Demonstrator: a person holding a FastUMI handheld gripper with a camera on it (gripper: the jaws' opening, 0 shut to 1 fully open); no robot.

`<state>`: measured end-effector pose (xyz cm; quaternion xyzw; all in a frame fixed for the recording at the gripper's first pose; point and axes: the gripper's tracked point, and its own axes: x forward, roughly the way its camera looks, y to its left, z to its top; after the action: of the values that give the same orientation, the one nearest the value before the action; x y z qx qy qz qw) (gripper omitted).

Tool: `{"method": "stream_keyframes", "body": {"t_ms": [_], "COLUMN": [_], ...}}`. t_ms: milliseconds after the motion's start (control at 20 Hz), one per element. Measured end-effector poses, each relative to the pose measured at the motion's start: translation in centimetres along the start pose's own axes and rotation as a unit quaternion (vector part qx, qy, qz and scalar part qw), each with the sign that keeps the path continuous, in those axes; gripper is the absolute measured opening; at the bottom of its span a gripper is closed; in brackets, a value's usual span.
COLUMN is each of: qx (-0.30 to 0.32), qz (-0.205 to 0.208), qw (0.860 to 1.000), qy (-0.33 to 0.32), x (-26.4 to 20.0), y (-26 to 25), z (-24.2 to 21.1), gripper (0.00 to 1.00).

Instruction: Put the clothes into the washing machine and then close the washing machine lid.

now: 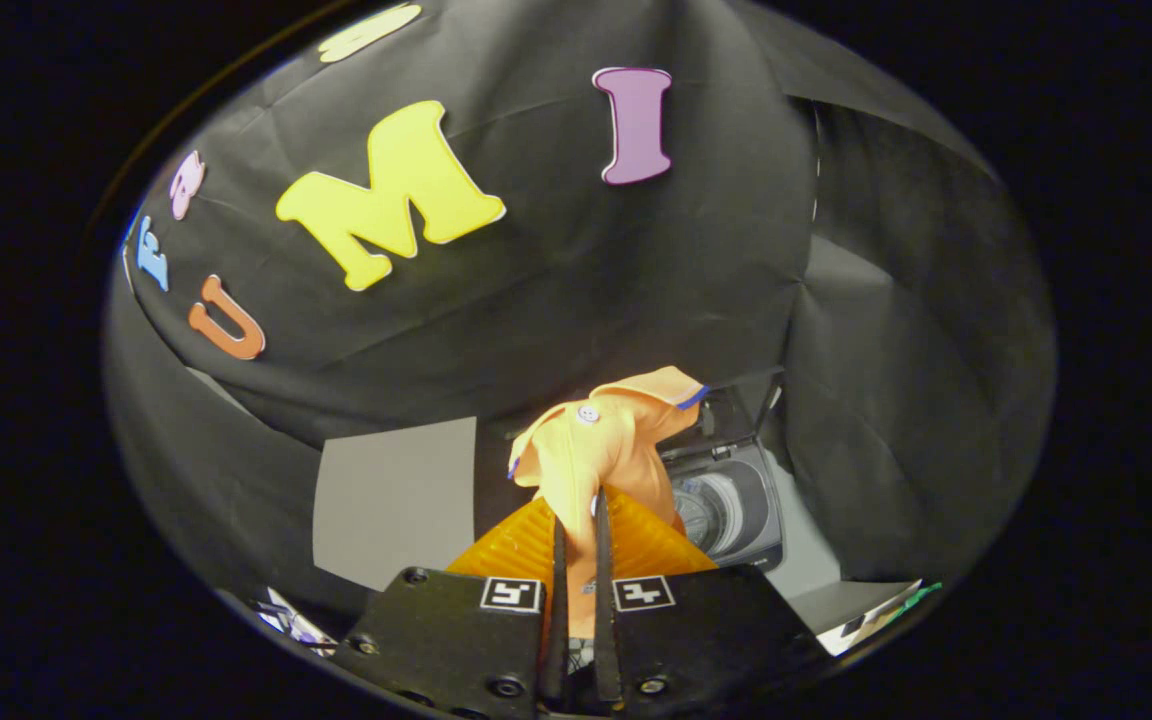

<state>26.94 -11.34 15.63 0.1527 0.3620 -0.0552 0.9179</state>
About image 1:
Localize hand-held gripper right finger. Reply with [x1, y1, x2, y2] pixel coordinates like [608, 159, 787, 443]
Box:
[593, 487, 832, 716]

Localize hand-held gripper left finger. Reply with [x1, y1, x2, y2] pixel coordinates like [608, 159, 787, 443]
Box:
[336, 495, 569, 720]

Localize orange polo shirt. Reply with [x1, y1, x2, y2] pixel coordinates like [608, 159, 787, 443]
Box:
[508, 365, 712, 641]

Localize grey washing machine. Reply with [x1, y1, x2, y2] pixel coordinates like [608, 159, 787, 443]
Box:
[661, 440, 787, 573]

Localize dark washing machine lid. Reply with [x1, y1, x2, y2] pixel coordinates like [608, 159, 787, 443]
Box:
[681, 370, 787, 461]

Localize grey cabinet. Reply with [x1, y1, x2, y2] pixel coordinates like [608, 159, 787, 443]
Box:
[312, 415, 537, 593]

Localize white and green papers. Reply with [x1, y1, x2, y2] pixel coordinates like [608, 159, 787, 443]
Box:
[816, 580, 942, 656]

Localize white and blue clutter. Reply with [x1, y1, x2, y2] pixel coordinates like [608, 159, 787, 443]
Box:
[254, 588, 339, 657]

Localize black backdrop cloth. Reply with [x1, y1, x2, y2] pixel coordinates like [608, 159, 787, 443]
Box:
[104, 0, 1057, 601]

